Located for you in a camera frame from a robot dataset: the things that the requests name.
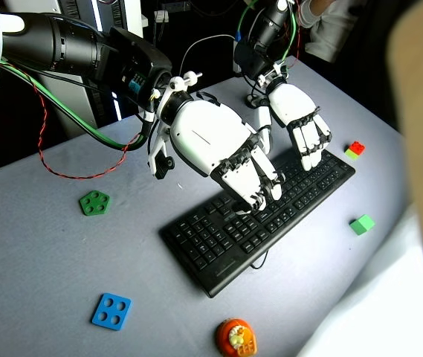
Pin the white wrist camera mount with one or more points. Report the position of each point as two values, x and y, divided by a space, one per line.
159 160

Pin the black computer keyboard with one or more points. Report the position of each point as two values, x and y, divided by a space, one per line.
255 230

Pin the green cube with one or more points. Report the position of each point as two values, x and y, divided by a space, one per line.
361 225

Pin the green pentagon five-hole plate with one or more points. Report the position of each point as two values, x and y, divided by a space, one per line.
94 203

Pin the person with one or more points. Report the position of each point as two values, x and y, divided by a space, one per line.
326 29

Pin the grey table cloth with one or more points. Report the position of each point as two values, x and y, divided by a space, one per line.
47 253

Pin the red toy brick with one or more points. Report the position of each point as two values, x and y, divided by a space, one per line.
357 146

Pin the blue square four-hole plate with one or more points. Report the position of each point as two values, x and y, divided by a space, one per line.
111 311

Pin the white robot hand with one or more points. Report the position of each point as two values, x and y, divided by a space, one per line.
211 137
293 104

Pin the orange toy cake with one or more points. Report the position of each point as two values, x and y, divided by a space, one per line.
233 336

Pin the light green toy brick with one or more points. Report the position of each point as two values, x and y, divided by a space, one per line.
351 154

